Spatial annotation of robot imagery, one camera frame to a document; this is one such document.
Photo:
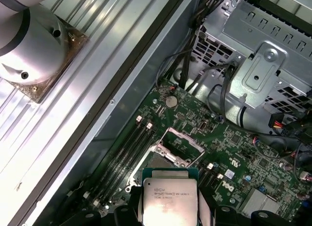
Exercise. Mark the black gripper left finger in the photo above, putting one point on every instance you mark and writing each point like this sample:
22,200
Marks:
135,211

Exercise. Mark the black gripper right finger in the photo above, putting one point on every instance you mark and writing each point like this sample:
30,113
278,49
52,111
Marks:
206,211

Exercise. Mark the silver-topped CPU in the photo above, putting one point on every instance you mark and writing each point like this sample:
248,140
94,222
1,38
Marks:
168,201

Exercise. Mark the metal socket cover frame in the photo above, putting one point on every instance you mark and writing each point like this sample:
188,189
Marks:
190,139

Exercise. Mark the black RAM slot white clips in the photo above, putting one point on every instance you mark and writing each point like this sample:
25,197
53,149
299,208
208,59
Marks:
130,162
209,166
218,176
117,162

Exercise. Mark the silver chipset heatsink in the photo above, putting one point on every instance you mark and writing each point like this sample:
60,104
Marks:
260,201

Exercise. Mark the green motherboard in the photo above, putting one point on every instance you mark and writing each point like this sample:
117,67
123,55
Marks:
243,150

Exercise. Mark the internal USB port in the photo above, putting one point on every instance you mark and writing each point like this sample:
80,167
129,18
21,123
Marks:
204,127

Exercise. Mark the silver coin battery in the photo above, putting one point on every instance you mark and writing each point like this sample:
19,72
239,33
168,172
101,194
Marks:
171,101

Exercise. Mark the black PC case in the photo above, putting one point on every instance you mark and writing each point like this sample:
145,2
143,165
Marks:
126,94

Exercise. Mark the silver metal drive cage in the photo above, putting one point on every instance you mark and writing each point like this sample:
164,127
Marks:
256,40

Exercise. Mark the square brown base plate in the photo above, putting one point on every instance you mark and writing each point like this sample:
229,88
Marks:
36,94

